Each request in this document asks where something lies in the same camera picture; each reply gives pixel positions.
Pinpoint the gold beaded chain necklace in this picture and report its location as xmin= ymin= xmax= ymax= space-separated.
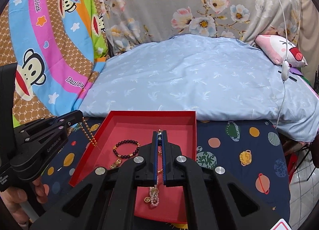
xmin=79 ymin=117 xmax=99 ymax=147

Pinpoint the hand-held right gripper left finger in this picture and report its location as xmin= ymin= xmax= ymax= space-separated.
xmin=30 ymin=131 xmax=159 ymax=230

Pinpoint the grey floral cloth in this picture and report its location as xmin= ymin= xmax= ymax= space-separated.
xmin=96 ymin=0 xmax=303 ymax=59

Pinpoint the dark metal rack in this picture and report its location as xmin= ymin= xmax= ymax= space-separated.
xmin=312 ymin=65 xmax=319 ymax=94

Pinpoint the red cardboard box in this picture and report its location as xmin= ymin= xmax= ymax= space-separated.
xmin=68 ymin=110 xmax=198 ymax=223

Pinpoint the pink cartoon pillow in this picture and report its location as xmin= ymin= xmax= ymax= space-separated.
xmin=254 ymin=34 xmax=308 ymax=68

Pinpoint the white pearl bracelet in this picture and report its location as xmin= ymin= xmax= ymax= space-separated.
xmin=149 ymin=186 xmax=160 ymax=208

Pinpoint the white card with red border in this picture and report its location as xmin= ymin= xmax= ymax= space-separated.
xmin=270 ymin=218 xmax=294 ymax=230

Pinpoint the white cable with switch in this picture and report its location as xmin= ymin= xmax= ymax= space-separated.
xmin=267 ymin=0 xmax=291 ymax=131

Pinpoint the gold chain with round pendant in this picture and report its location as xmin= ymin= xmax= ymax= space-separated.
xmin=143 ymin=190 xmax=160 ymax=204

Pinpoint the purple sheet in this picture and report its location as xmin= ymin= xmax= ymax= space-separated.
xmin=290 ymin=66 xmax=304 ymax=77

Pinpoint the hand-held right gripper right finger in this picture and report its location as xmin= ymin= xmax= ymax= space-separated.
xmin=161 ymin=131 xmax=283 ymax=230

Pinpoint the red plastic item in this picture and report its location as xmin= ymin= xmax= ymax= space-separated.
xmin=287 ymin=151 xmax=301 ymax=174

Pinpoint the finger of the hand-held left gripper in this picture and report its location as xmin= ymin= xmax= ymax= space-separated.
xmin=14 ymin=110 xmax=83 ymax=136
xmin=24 ymin=122 xmax=76 ymax=146

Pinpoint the colourful monkey print blanket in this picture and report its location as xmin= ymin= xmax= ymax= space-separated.
xmin=0 ymin=0 xmax=109 ymax=129

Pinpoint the light blue pillow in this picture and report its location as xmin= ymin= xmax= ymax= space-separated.
xmin=80 ymin=34 xmax=319 ymax=144

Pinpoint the person's left hand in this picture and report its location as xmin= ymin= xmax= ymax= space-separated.
xmin=0 ymin=178 xmax=49 ymax=226

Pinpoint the dark bead bracelet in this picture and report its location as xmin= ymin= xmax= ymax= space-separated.
xmin=112 ymin=139 xmax=141 ymax=160

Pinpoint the navy planet print blanket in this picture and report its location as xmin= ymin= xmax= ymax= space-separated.
xmin=40 ymin=117 xmax=292 ymax=230

